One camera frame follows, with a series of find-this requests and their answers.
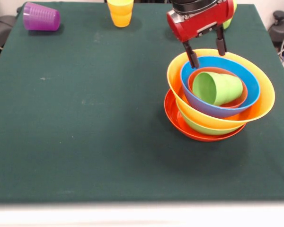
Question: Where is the large orange plastic bowl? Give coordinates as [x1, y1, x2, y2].
[167, 48, 276, 131]

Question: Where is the wide red plastic bowl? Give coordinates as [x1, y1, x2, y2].
[163, 89, 247, 142]

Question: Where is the dark green tablecloth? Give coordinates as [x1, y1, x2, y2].
[0, 1, 284, 204]

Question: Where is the blue plastic bowl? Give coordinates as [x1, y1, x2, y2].
[180, 55, 261, 119]

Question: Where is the yellow plastic cup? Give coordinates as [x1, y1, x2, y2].
[106, 0, 134, 28]

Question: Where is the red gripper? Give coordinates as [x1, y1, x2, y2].
[166, 0, 235, 70]

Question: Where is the small red plastic bowl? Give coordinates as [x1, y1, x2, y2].
[187, 67, 249, 109]

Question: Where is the green plastic bowl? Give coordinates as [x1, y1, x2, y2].
[177, 106, 244, 136]

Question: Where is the black rounded stand foot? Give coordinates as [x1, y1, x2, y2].
[0, 3, 17, 52]
[267, 10, 284, 44]

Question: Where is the purple plastic cup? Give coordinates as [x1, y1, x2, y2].
[22, 1, 61, 32]

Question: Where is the lime green plastic cup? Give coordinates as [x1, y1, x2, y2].
[222, 0, 238, 30]

